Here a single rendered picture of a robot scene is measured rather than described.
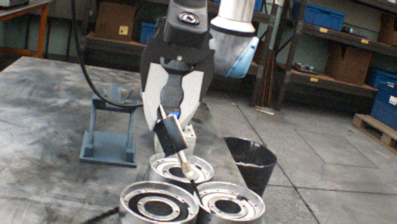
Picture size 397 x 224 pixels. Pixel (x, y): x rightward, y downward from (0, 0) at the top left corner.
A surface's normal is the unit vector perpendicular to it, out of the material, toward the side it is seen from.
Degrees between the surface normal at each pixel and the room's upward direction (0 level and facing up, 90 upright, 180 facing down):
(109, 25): 92
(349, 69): 91
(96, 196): 0
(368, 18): 90
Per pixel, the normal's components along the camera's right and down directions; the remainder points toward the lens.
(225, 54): -0.24, 0.33
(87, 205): 0.20, -0.93
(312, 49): 0.14, 0.33
